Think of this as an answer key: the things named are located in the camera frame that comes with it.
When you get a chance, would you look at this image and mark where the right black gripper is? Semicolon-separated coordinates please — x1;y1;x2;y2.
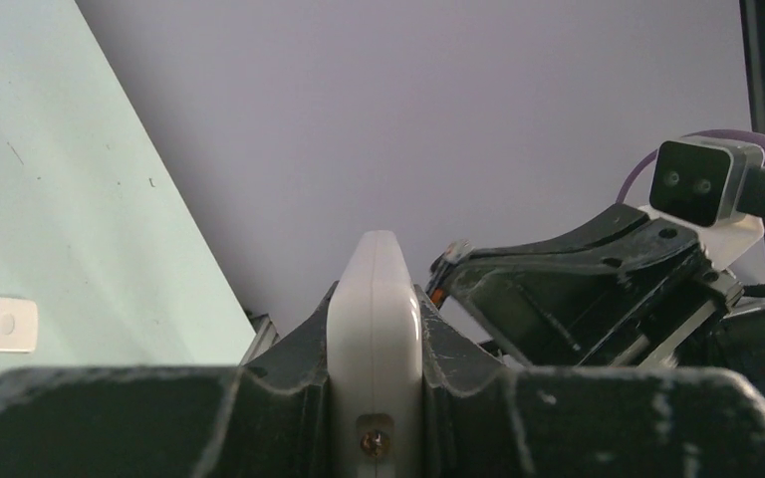
431;204;746;367

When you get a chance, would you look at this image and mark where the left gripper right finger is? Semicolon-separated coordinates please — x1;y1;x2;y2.
418;295;765;477

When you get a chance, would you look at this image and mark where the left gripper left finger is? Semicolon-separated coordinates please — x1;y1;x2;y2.
0;301;334;477

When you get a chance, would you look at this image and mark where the white red remote control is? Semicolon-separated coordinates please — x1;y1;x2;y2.
326;230;423;477

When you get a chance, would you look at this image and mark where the white battery compartment cover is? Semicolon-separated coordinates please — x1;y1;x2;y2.
0;297;39;354

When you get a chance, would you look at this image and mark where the black battery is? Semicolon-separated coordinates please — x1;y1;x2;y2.
425;240;474;310

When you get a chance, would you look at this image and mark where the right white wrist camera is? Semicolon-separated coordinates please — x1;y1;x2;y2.
641;135;765;269

